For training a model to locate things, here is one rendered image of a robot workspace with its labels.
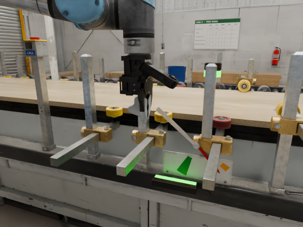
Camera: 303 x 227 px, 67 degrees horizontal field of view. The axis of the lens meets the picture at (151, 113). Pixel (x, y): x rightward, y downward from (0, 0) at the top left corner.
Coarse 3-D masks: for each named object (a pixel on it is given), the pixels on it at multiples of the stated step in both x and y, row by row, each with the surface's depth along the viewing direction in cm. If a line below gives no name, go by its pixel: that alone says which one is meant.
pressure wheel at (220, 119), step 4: (216, 116) 96; (220, 116) 96; (224, 116) 96; (216, 120) 91; (220, 120) 91; (224, 120) 91; (228, 120) 91; (216, 124) 92; (220, 124) 91; (224, 124) 91; (228, 124) 91; (220, 128) 91; (224, 128) 91
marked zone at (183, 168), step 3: (186, 159) 86; (189, 159) 86; (183, 162) 87; (186, 162) 87; (189, 162) 86; (180, 165) 88; (183, 165) 88; (186, 165) 87; (189, 165) 87; (180, 168) 88; (183, 168) 88; (186, 168) 87; (180, 171) 89; (183, 171) 88; (186, 171) 88; (186, 174) 88
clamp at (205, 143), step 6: (198, 138) 84; (204, 138) 82; (216, 138) 82; (222, 138) 82; (204, 144) 82; (210, 144) 82; (222, 144) 80; (228, 144) 79; (198, 150) 84; (204, 150) 83; (210, 150) 82; (222, 150) 81; (228, 150) 80
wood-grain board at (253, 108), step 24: (0, 96) 142; (24, 96) 140; (48, 96) 140; (72, 96) 140; (96, 96) 140; (120, 96) 140; (168, 96) 140; (192, 96) 140; (216, 96) 140; (240, 96) 140; (264, 96) 140; (240, 120) 95; (264, 120) 93
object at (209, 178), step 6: (216, 132) 91; (222, 132) 91; (216, 144) 80; (216, 150) 75; (210, 156) 71; (216, 156) 71; (210, 162) 67; (216, 162) 67; (210, 168) 63; (216, 168) 63; (204, 174) 60; (210, 174) 60; (216, 174) 65; (204, 180) 58; (210, 180) 58; (204, 186) 59; (210, 186) 58
